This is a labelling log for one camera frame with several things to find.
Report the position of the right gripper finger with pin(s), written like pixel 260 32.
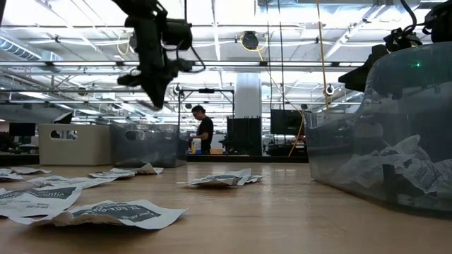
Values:
pixel 358 75

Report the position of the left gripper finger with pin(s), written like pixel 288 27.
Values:
pixel 159 91

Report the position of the plain white gauze packet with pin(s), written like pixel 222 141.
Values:
pixel 363 169

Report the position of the white alcohol pad packet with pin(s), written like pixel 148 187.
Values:
pixel 116 213
pixel 144 170
pixel 432 174
pixel 70 181
pixel 7 175
pixel 35 201
pixel 247 175
pixel 30 170
pixel 212 181
pixel 113 174

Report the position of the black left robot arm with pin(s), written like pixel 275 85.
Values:
pixel 141 7

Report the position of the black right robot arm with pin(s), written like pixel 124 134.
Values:
pixel 439 24

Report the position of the smoked translucent plastic bin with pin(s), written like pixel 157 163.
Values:
pixel 335 158
pixel 148 148

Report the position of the person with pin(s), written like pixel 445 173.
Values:
pixel 205 130

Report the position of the white bottle blue label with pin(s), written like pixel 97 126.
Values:
pixel 196 146

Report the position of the yellow box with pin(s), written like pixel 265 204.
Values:
pixel 216 151

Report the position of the black monitor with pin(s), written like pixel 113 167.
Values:
pixel 286 122

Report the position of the white building column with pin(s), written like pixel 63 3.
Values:
pixel 248 95

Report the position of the black cabinet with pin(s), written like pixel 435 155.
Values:
pixel 243 135

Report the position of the light grey plastic bin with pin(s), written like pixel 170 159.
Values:
pixel 74 150

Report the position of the dark monitor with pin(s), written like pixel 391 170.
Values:
pixel 22 129

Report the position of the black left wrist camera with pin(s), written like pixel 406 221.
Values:
pixel 178 33

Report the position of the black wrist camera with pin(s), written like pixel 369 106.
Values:
pixel 399 39
pixel 178 33

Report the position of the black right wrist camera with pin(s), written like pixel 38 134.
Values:
pixel 399 39

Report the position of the black overhead rig frame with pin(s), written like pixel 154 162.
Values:
pixel 212 90

